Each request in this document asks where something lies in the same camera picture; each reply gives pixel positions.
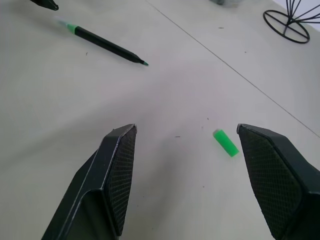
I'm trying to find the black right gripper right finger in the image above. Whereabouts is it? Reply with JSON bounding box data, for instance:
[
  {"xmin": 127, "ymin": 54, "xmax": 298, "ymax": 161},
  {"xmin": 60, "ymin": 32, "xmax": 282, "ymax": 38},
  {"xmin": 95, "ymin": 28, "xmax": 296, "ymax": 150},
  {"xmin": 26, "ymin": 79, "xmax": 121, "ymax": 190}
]
[{"xmin": 236, "ymin": 122, "xmax": 320, "ymax": 240}]

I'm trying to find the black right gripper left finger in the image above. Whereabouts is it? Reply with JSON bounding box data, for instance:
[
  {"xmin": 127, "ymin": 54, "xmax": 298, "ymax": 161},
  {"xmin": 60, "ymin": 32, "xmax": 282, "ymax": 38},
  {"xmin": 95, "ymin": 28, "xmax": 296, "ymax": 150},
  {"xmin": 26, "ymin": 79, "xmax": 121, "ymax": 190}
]
[{"xmin": 40, "ymin": 123, "xmax": 138, "ymax": 240}]

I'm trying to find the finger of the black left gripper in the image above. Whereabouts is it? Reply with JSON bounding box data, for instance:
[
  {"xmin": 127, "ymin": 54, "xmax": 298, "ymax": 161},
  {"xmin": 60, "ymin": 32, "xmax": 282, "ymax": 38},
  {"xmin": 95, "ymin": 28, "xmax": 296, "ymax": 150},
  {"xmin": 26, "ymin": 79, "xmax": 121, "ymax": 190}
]
[{"xmin": 30, "ymin": 0, "xmax": 60, "ymax": 11}]

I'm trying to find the green pen cap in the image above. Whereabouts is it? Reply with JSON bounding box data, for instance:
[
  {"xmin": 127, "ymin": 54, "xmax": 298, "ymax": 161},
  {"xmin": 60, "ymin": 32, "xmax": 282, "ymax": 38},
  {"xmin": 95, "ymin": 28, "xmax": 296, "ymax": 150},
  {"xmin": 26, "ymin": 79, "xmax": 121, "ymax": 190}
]
[{"xmin": 212, "ymin": 129, "xmax": 240, "ymax": 158}]

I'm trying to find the black green-tipped pen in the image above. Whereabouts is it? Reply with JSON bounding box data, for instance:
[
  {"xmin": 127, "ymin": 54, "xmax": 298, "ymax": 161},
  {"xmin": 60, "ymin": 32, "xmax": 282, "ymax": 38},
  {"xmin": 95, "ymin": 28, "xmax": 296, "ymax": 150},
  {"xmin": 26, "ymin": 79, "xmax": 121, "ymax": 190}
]
[{"xmin": 53, "ymin": 15, "xmax": 150, "ymax": 67}]

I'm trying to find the black wire stand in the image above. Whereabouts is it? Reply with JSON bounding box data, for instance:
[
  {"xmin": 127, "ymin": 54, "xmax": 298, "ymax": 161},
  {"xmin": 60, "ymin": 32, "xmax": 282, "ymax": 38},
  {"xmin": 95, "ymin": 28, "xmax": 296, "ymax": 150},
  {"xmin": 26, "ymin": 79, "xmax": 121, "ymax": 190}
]
[{"xmin": 262, "ymin": 0, "xmax": 320, "ymax": 44}]

